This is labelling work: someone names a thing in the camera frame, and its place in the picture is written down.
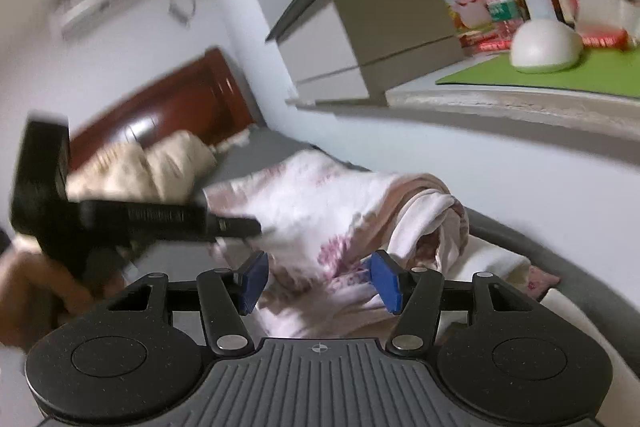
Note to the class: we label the white dome lamp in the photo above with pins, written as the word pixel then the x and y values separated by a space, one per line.
pixel 545 47

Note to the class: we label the person's left hand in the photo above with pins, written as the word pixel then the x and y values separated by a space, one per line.
pixel 40 297

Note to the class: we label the pink floral pajama top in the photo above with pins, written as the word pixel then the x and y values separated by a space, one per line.
pixel 310 207

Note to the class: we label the air conditioner pipe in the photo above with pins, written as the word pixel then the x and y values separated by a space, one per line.
pixel 175 12

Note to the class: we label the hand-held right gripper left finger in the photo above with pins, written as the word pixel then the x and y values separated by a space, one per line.
pixel 252 279

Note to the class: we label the beige drawer cabinet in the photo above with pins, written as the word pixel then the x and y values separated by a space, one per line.
pixel 390 22

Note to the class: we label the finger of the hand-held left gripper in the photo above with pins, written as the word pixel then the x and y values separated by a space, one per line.
pixel 235 227

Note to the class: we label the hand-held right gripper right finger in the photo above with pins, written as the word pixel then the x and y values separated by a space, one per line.
pixel 385 282

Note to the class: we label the white folded towel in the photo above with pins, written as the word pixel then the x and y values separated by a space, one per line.
pixel 580 317

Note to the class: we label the dark red wooden headboard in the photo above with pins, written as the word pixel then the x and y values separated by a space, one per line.
pixel 190 102

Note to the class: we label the green mat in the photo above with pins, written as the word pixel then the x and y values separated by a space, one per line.
pixel 575 77

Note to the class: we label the beige heart-print duvet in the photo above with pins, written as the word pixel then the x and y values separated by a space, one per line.
pixel 160 162

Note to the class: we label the white folded cloth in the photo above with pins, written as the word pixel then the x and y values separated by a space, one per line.
pixel 495 267

